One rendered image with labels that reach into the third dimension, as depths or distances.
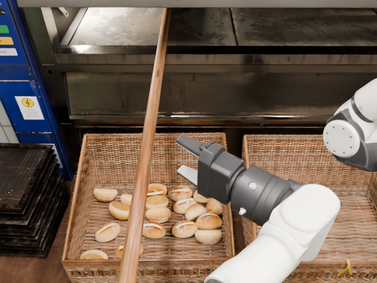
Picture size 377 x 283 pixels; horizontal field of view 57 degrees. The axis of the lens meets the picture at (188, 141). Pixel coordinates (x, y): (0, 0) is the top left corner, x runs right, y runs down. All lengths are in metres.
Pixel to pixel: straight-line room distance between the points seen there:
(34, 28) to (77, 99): 0.28
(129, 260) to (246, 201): 0.22
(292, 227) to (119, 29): 1.04
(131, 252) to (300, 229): 0.29
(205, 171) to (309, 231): 0.20
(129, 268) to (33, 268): 0.83
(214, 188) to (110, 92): 0.76
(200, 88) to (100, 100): 0.37
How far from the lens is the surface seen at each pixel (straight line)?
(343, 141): 0.75
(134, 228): 0.66
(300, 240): 0.52
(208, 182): 0.63
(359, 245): 1.50
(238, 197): 0.59
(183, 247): 1.35
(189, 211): 1.35
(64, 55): 1.26
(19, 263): 1.46
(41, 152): 1.36
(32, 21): 1.24
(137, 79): 1.28
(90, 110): 1.34
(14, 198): 1.24
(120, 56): 1.21
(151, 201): 1.40
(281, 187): 0.58
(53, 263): 1.41
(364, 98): 0.74
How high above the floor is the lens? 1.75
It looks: 43 degrees down
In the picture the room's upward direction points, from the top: straight up
